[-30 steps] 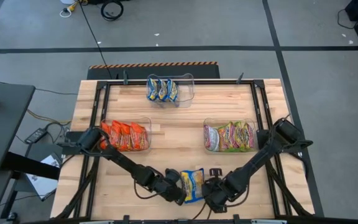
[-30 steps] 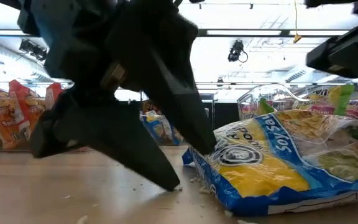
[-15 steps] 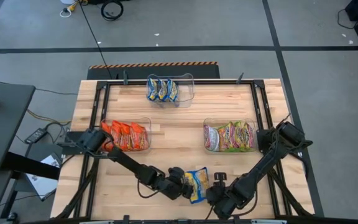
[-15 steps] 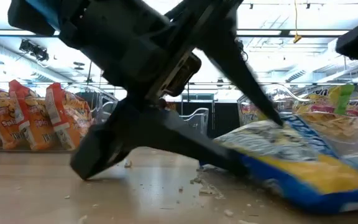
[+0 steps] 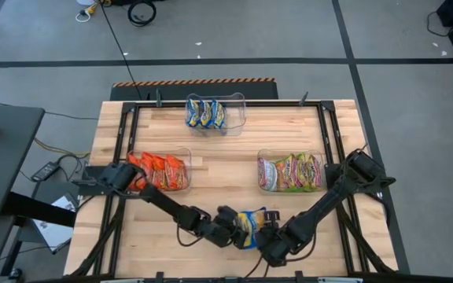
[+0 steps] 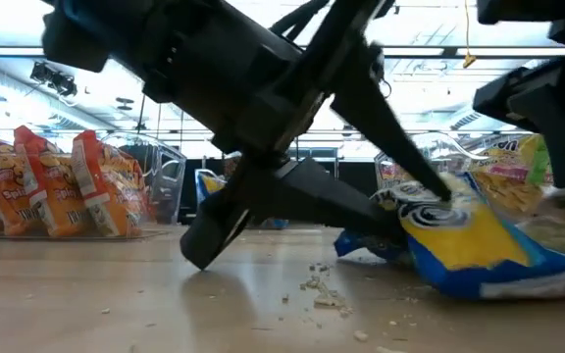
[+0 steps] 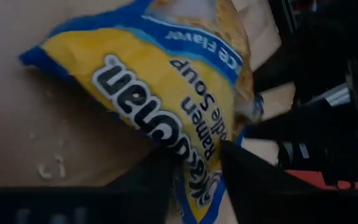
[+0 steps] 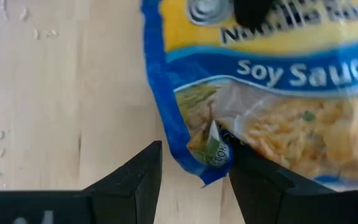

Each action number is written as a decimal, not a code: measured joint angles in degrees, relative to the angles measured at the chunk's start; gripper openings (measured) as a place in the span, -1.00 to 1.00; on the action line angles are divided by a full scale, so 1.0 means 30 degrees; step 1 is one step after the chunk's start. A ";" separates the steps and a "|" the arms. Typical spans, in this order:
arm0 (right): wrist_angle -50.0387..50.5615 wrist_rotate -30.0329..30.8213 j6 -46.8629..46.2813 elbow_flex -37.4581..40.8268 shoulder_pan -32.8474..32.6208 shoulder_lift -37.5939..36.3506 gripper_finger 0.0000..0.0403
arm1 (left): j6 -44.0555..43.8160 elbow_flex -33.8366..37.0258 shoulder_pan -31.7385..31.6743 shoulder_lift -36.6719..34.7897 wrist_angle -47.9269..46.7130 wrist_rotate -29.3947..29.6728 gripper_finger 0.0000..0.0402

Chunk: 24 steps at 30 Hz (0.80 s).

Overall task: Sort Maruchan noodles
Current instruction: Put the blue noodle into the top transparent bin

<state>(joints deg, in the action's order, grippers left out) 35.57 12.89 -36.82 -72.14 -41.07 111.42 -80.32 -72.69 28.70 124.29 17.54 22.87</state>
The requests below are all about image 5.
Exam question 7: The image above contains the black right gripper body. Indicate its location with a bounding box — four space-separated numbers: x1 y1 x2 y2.
256 229 296 270

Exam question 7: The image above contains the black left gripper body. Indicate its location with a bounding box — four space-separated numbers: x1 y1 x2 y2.
209 204 240 250

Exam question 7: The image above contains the blue yellow ramen noodle pack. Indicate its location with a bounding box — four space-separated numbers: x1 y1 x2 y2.
186 97 201 129
197 99 215 130
210 98 228 130
235 207 269 251

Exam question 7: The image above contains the orange ramen noodle pack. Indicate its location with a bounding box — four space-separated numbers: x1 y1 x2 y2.
164 153 190 191
127 153 144 193
152 155 169 191
139 151 157 190

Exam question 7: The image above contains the clear plastic bin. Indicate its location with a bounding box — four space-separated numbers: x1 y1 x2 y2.
256 148 327 194
186 91 248 138
123 147 193 193

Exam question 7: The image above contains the silver aluminium bar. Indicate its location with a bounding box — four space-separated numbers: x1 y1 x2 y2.
99 277 145 283
317 277 364 283

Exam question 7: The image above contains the black mat with striped edge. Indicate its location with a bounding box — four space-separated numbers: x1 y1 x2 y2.
109 77 279 101

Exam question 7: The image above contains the white paper sheet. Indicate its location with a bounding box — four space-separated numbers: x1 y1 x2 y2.
32 195 79 252

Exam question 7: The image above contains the black flat bar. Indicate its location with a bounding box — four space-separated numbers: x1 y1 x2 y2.
2 191 79 229

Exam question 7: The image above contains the black power adapter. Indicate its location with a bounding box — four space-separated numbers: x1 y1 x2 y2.
31 160 61 182

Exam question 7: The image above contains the dark grey side table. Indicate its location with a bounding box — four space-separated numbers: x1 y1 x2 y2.
0 103 46 221

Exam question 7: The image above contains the white yellow power plug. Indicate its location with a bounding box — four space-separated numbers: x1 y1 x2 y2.
75 0 112 24

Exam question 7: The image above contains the black metal table frame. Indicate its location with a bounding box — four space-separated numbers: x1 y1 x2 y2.
67 90 399 283

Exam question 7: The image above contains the long thin black cable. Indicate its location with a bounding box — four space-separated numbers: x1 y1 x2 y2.
98 0 145 101

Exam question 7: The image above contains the coiled black cable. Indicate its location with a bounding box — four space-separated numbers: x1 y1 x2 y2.
127 0 157 28

